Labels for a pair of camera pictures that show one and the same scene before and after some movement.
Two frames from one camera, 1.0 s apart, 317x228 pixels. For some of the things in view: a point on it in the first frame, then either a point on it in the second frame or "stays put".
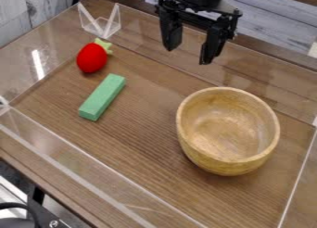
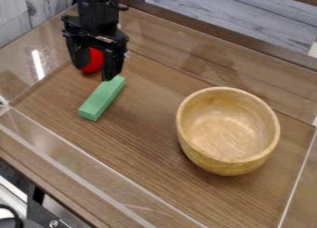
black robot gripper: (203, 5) -> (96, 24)
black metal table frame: (37, 212) stays put
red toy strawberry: (91, 56) stays put
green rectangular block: (100, 99) stays put
